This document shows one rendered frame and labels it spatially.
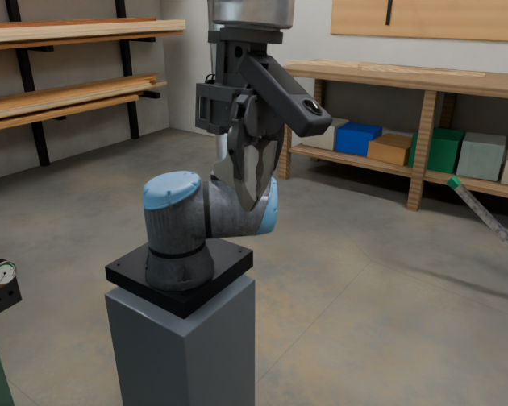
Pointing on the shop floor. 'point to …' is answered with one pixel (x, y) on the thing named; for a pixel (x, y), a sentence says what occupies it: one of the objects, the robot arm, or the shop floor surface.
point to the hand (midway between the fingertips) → (254, 203)
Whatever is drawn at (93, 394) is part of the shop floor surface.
